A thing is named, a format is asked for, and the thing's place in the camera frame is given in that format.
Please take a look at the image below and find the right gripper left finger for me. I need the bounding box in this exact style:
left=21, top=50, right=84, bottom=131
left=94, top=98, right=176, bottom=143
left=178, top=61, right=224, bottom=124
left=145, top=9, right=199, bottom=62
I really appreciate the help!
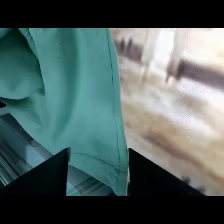
left=0, top=146, right=71, bottom=197

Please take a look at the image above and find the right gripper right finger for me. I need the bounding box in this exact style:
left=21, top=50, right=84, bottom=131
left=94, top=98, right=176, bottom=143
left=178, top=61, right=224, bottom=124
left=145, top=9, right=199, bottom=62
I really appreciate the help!
left=127, top=147, right=205, bottom=197

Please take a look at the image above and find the green T-shirt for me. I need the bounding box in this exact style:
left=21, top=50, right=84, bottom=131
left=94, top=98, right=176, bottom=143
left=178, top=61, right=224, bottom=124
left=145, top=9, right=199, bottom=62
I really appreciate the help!
left=0, top=27, right=130, bottom=197

